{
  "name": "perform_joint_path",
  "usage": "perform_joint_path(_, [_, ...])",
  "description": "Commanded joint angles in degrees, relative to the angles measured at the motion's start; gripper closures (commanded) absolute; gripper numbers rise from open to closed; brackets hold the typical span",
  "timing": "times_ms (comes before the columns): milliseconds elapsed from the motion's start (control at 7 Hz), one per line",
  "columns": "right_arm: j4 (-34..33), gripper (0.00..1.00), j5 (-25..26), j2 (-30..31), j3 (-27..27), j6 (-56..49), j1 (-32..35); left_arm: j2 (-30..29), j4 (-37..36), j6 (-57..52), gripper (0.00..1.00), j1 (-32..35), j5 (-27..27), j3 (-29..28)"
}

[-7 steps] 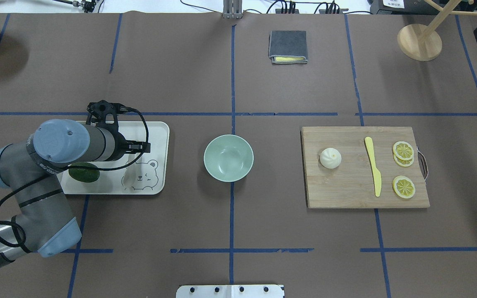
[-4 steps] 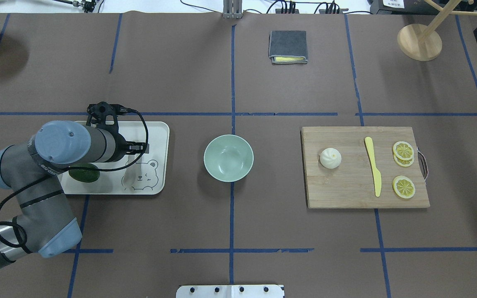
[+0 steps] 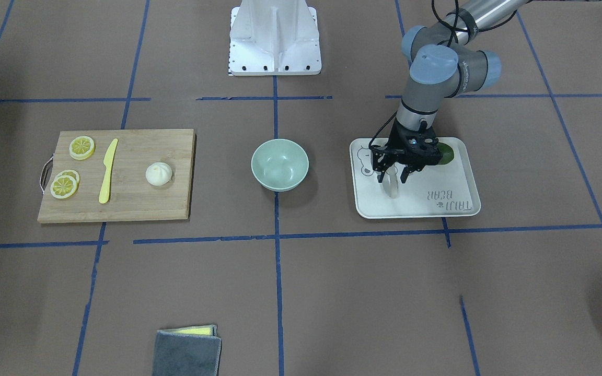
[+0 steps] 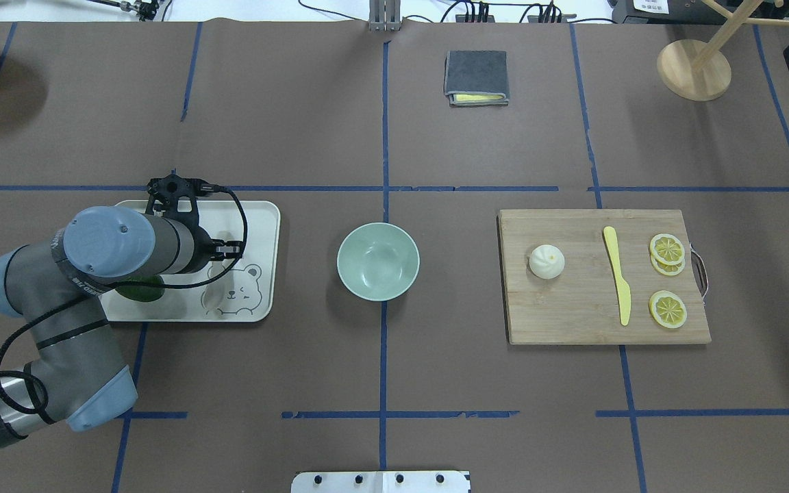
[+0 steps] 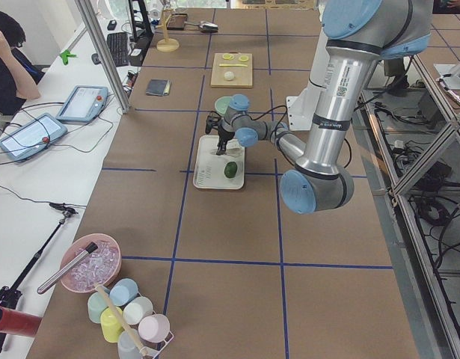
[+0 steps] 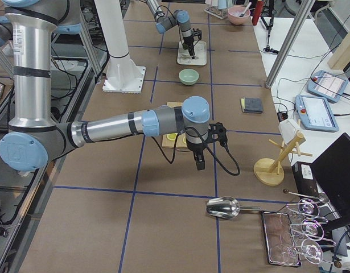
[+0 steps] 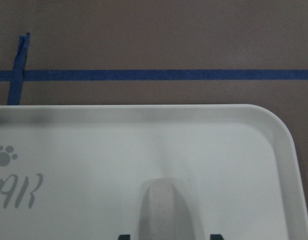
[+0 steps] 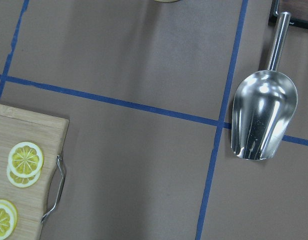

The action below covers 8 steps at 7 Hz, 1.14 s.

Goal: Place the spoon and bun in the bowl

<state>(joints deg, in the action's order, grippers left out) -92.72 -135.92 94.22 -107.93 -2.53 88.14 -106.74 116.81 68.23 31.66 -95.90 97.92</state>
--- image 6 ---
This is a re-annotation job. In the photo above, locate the black tripod stick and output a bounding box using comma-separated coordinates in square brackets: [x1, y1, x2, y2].
[261, 0, 279, 55]

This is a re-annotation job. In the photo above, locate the rack of pastel cups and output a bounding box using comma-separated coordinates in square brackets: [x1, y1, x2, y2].
[204, 0, 232, 19]

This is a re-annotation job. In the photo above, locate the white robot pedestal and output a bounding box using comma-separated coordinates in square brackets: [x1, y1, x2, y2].
[94, 0, 146, 94]

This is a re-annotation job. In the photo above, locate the white bear tray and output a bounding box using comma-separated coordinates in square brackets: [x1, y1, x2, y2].
[177, 41, 207, 66]

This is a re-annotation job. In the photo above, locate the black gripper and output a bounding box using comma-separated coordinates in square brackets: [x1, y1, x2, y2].
[186, 122, 227, 171]
[181, 28, 202, 59]

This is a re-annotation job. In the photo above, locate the teach pendant near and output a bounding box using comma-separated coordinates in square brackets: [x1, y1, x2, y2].
[295, 95, 339, 133]

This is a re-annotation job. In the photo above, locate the lemon slice top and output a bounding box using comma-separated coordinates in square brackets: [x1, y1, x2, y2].
[166, 133, 178, 142]

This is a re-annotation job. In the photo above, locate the teach pendant far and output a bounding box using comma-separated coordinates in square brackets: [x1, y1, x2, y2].
[307, 70, 348, 103]

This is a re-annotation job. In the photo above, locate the metal tray with glasses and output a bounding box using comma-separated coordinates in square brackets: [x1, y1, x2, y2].
[261, 211, 302, 268]

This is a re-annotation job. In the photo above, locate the white mug on tree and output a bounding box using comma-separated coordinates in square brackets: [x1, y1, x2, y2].
[278, 119, 300, 144]

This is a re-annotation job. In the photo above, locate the wooden mug tree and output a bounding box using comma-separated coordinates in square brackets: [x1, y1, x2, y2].
[253, 130, 312, 187]

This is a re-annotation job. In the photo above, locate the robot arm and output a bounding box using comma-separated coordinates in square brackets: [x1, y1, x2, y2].
[0, 1, 230, 171]
[145, 0, 202, 60]

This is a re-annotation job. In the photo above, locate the teach pendant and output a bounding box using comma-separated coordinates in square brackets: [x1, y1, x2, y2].
[295, 95, 339, 133]
[307, 70, 348, 103]

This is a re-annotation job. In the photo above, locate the black monitor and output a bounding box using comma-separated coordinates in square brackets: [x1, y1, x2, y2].
[311, 133, 350, 217]

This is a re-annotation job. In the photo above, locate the metal scoop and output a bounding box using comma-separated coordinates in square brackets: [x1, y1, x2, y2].
[206, 196, 262, 220]

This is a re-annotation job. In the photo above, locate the pink bowl with ice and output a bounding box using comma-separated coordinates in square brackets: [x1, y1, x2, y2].
[227, 2, 252, 25]

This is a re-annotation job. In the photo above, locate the bamboo cutting board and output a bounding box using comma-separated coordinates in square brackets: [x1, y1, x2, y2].
[162, 102, 189, 152]

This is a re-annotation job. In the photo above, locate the light green bowl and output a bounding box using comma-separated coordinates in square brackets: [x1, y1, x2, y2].
[178, 68, 199, 86]

